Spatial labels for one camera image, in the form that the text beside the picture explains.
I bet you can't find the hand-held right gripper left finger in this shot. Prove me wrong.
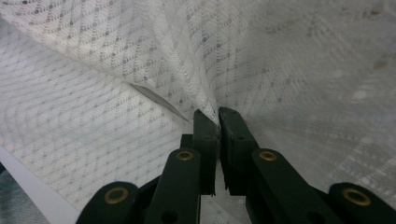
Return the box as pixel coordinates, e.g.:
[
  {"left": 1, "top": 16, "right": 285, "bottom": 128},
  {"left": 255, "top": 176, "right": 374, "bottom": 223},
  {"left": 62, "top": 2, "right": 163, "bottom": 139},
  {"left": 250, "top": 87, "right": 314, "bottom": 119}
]
[{"left": 143, "top": 107, "right": 221, "bottom": 224}]

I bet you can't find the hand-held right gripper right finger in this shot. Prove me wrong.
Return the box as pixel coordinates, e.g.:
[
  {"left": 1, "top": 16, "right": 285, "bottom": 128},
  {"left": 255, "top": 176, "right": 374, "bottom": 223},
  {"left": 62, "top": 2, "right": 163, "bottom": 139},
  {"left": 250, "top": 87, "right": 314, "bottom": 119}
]
[{"left": 219, "top": 106, "right": 344, "bottom": 224}]

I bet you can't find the white mesh laundry bag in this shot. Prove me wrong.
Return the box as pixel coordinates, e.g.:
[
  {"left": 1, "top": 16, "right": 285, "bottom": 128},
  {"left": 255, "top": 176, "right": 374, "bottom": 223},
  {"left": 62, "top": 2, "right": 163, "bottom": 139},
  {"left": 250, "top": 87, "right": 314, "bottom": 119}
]
[{"left": 0, "top": 0, "right": 396, "bottom": 224}]

